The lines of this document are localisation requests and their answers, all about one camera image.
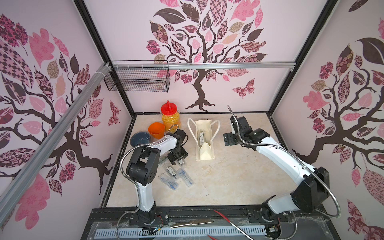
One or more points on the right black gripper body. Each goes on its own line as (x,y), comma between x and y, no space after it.
(230,138)

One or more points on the horizontal aluminium rail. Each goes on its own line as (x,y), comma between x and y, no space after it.
(203,66)

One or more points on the red lid corn flake jar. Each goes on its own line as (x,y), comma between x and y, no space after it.
(170,116)

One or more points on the white slotted cable duct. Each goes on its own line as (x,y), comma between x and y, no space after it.
(141,233)

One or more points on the green label compass case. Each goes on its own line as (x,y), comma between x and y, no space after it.
(162,160)

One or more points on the red handled tool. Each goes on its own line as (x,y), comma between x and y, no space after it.
(236,227)

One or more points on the dark blue ceramic bowl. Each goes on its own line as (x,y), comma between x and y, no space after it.
(140,138)

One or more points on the diagonal aluminium rail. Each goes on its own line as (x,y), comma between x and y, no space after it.
(28,173)

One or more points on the black base frame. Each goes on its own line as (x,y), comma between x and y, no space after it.
(285,226)

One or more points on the right flexible metal conduit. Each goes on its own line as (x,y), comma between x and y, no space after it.
(300,168)

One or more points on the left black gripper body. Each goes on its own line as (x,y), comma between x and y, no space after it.
(177,153)

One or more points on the cream canvas tote bag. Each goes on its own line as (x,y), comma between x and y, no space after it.
(211,128)

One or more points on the gold label compass case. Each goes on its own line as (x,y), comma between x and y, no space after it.
(170,171)

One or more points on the black wire mesh basket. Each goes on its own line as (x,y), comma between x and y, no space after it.
(139,76)

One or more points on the orange plastic cup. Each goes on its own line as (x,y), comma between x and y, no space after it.
(157,130)

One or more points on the blue label compass case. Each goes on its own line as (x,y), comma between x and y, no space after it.
(182,174)
(171,183)

